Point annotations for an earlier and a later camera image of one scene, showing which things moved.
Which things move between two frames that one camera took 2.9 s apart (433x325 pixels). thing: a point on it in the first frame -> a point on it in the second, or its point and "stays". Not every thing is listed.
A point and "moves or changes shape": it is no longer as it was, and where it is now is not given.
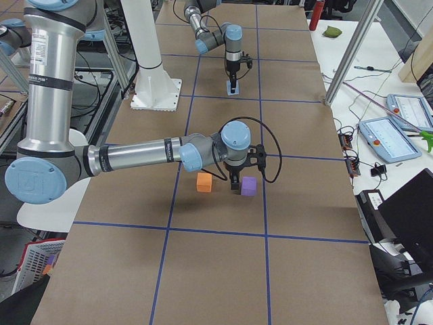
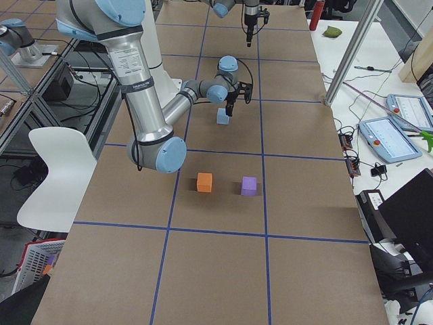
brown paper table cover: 172,244 stays
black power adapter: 368,202 stays
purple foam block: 249,186 stays
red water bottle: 316,15 stays
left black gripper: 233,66 -> 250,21
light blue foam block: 229,87 moves or changes shape
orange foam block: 203,182 stays
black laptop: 408,217 stays
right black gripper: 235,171 -> 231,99
